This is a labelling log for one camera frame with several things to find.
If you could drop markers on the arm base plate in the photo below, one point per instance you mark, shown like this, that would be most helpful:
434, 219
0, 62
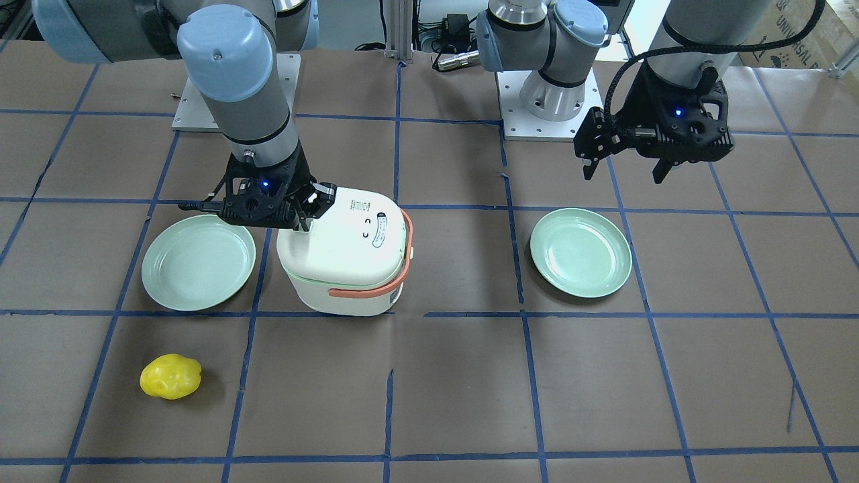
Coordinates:
193, 114
536, 111

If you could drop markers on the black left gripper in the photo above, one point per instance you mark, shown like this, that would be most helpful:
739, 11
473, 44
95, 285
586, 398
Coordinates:
636, 102

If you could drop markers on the aluminium frame post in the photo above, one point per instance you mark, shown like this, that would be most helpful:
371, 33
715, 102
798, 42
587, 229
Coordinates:
399, 29

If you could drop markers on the green plate near right arm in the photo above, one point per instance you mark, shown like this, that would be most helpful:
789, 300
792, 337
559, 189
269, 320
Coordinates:
198, 263

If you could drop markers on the yellow lemon toy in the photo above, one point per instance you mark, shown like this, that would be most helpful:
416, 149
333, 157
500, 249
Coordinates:
171, 376

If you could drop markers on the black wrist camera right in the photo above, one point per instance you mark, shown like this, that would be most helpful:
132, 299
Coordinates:
248, 202

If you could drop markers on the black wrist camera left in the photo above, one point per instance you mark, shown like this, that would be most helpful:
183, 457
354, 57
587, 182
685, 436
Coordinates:
693, 118

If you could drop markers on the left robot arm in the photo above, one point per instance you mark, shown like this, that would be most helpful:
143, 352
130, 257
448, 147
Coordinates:
561, 39

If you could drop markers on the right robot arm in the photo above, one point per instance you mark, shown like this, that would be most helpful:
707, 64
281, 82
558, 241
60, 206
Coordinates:
229, 49

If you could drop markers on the green plate near left arm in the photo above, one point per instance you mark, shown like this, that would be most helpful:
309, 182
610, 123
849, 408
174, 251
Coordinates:
581, 252

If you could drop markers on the brown paper table mat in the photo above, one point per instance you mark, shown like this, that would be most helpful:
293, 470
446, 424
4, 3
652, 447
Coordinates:
730, 354

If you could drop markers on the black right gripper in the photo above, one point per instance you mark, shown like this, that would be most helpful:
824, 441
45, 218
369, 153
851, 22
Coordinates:
300, 176

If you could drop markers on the cream rice cooker orange handle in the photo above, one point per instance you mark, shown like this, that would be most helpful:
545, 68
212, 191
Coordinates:
354, 259

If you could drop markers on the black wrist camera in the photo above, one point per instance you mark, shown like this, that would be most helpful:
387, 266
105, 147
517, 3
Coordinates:
248, 202
693, 118

